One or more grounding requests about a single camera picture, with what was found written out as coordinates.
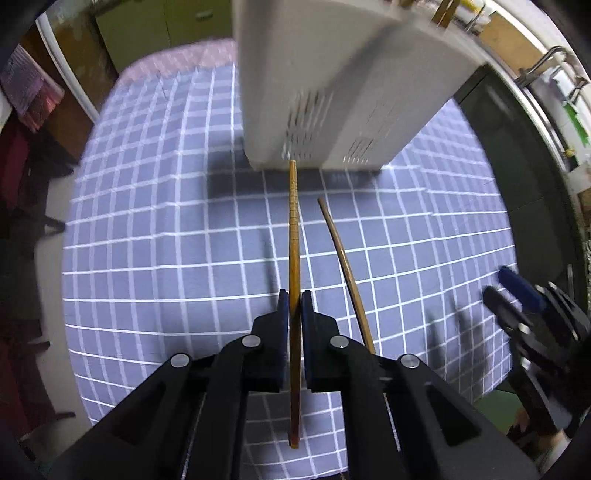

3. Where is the dark red chair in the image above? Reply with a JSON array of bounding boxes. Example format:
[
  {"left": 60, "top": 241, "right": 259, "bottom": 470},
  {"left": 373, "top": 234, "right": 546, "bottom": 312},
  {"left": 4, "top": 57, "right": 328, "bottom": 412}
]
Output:
[{"left": 0, "top": 124, "right": 77, "bottom": 241}]

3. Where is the wooden cutting board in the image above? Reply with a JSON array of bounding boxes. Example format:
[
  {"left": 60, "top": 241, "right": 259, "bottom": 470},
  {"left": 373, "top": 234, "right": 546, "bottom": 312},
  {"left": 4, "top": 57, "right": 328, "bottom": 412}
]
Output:
[{"left": 479, "top": 13, "right": 556, "bottom": 80}]

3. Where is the black kitchen countertop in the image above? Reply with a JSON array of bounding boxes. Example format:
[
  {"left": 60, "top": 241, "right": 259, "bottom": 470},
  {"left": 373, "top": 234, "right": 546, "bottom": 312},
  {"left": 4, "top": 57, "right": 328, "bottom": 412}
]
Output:
[{"left": 479, "top": 25, "right": 591, "bottom": 259}]

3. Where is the steel sink faucet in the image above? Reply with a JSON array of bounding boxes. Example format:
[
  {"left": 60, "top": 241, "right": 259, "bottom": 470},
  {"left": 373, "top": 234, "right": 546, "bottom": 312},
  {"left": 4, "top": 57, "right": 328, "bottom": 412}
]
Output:
[{"left": 514, "top": 45, "right": 591, "bottom": 101}]

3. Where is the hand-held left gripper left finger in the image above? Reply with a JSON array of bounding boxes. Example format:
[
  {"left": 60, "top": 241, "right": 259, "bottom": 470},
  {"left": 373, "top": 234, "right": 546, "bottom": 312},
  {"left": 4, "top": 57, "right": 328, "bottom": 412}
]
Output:
[{"left": 48, "top": 289, "right": 293, "bottom": 480}]

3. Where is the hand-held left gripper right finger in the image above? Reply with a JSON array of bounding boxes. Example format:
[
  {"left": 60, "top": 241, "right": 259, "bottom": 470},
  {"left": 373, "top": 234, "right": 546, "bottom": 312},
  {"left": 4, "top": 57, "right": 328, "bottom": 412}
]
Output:
[{"left": 300, "top": 290, "right": 539, "bottom": 480}]

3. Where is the green kitchen cabinet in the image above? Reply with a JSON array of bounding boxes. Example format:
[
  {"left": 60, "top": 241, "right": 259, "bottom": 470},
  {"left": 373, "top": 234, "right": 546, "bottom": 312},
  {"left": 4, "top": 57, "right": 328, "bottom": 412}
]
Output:
[{"left": 94, "top": 0, "right": 234, "bottom": 71}]

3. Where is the purple patterned cloth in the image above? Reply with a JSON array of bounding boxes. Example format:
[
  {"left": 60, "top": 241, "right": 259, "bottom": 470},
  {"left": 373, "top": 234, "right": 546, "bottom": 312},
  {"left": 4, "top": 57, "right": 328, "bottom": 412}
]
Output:
[{"left": 115, "top": 39, "right": 239, "bottom": 87}]

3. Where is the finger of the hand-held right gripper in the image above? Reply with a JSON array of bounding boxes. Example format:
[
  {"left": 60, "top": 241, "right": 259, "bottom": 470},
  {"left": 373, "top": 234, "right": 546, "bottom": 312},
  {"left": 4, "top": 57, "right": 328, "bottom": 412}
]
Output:
[
  {"left": 497, "top": 265, "right": 548, "bottom": 313},
  {"left": 482, "top": 285, "right": 527, "bottom": 334}
]

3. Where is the white plastic utensil holder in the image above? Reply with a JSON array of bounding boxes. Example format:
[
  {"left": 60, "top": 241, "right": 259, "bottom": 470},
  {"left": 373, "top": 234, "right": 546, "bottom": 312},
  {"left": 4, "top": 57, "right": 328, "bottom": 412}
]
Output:
[{"left": 231, "top": 0, "right": 491, "bottom": 173}]

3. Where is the blue checked tablecloth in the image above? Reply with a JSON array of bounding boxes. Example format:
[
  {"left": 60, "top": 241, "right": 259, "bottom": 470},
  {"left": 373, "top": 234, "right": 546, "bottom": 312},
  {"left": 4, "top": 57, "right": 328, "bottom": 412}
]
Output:
[{"left": 61, "top": 64, "right": 516, "bottom": 477}]

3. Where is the person's right hand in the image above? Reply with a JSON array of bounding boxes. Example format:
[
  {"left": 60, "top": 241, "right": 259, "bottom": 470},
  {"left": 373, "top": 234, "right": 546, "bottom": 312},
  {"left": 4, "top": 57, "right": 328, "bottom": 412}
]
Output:
[{"left": 512, "top": 406, "right": 571, "bottom": 463}]

